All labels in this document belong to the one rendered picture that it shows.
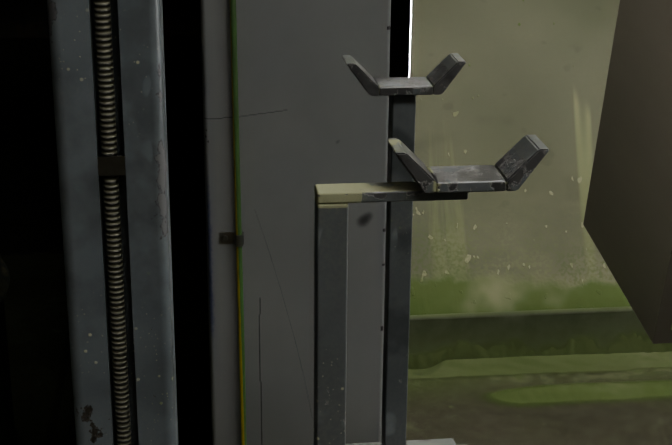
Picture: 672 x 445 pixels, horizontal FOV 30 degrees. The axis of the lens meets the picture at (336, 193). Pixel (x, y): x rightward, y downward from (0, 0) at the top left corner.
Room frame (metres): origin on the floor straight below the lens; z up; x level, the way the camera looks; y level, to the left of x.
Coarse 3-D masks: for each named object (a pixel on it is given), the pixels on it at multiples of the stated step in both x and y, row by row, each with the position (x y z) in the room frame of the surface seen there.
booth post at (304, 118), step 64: (256, 0) 1.17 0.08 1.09; (320, 0) 1.18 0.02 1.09; (384, 0) 1.18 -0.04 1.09; (256, 64) 1.17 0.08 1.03; (320, 64) 1.18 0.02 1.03; (384, 64) 1.18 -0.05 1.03; (256, 128) 1.17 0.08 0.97; (320, 128) 1.18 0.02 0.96; (384, 128) 1.18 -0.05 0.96; (256, 192) 1.17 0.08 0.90; (256, 256) 1.17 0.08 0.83; (384, 256) 1.19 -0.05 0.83; (256, 320) 1.17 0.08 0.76; (256, 384) 1.17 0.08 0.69
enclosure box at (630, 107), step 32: (640, 0) 1.92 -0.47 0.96; (640, 32) 1.91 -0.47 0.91; (640, 64) 1.90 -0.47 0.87; (608, 96) 2.02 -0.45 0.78; (640, 96) 1.89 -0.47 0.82; (608, 128) 2.01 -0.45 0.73; (640, 128) 1.88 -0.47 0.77; (608, 160) 2.00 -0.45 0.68; (640, 160) 1.87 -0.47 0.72; (608, 192) 1.99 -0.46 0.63; (640, 192) 1.86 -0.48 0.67; (608, 224) 1.98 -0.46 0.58; (640, 224) 1.84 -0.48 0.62; (608, 256) 1.96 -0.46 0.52; (640, 256) 1.83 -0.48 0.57; (640, 288) 1.82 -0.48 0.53; (640, 320) 1.81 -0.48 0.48
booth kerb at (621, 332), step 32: (416, 320) 2.49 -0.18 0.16; (448, 320) 2.50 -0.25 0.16; (480, 320) 2.51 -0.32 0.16; (512, 320) 2.52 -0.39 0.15; (544, 320) 2.52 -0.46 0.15; (576, 320) 2.53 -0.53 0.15; (608, 320) 2.54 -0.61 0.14; (416, 352) 2.49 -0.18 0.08; (448, 352) 2.50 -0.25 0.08; (480, 352) 2.51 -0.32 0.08; (512, 352) 2.52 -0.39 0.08; (544, 352) 2.52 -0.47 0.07; (576, 352) 2.53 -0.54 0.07; (608, 352) 2.54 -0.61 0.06
